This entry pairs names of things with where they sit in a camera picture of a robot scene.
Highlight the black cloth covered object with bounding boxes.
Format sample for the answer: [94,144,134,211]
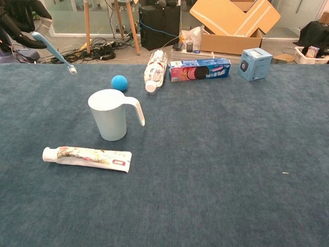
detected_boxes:
[300,21,329,52]

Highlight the long aluminium profile stack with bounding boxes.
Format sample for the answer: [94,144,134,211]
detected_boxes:
[170,49,239,64]

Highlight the flattened brown cardboard sheet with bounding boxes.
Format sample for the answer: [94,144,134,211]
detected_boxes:
[189,0,281,37]

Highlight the open brown cardboard box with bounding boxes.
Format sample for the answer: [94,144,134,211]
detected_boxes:
[199,28,263,56]

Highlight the blue pink cookie box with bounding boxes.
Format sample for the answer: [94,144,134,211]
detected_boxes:
[168,58,231,82]

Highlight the light blue toothbrush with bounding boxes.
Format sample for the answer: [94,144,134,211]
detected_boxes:
[31,31,78,75]

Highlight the tangled black cable bundle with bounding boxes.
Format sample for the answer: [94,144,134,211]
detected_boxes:
[42,37,141,64]

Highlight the blue network cable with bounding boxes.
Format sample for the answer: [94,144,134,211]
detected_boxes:
[140,20,180,37]

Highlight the blue foam ball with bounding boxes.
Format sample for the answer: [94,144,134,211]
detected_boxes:
[111,75,129,92]

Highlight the dark blue machine base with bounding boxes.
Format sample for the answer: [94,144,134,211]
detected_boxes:
[0,27,41,64]

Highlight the floral white toothpaste tube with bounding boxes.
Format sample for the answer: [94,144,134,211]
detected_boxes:
[42,146,133,173]

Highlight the black computer tower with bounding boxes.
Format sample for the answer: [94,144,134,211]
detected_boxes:
[138,5,181,51]

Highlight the colourful snack box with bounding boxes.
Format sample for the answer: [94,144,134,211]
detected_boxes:
[305,45,321,59]

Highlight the small cardboard piece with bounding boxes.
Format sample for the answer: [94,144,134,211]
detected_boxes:
[272,53,296,64]

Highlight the wooden furniture leg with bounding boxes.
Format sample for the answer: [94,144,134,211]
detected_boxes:
[114,0,125,39]
[84,0,92,54]
[125,0,141,56]

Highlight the blue felt table cover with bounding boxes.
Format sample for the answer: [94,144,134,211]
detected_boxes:
[0,63,329,247]

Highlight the light blue cube box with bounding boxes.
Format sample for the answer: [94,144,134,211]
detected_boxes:
[237,47,273,82]

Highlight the clear plastic water bottle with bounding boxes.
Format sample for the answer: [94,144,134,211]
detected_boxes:
[143,49,166,93]

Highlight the pale blue cup with handle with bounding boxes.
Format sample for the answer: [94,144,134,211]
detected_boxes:
[87,89,146,142]

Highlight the white plastic bag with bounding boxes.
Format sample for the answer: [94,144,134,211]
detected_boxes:
[181,25,203,51]

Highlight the white plastic basket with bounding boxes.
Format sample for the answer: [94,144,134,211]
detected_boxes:
[294,46,329,65]

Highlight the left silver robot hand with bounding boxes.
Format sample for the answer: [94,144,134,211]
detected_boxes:
[0,0,53,49]

